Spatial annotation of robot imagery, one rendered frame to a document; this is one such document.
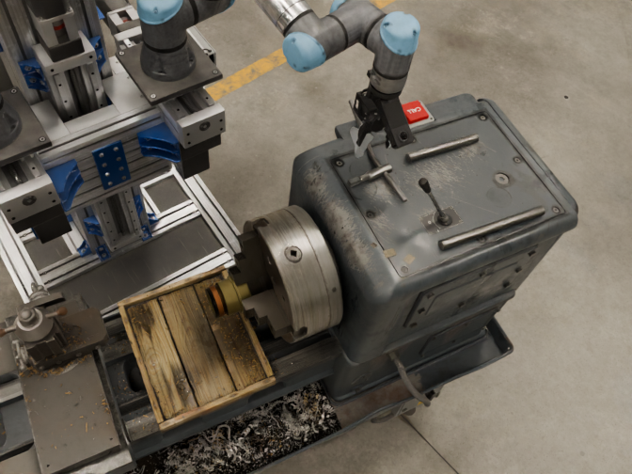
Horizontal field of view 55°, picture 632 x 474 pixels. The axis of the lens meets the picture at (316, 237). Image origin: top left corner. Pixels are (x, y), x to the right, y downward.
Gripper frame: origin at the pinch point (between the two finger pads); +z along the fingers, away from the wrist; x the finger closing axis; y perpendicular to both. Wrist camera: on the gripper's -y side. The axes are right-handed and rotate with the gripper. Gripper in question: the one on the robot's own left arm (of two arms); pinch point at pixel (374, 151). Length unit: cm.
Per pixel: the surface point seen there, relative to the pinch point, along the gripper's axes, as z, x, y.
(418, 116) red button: 2.9, -18.0, 8.3
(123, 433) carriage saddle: 37, 74, -28
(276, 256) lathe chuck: 6.1, 31.1, -14.2
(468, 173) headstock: 4.1, -21.0, -11.7
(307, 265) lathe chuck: 7.2, 25.6, -18.3
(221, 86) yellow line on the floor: 130, -18, 158
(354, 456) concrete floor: 130, 6, -43
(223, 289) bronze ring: 17.5, 42.9, -11.7
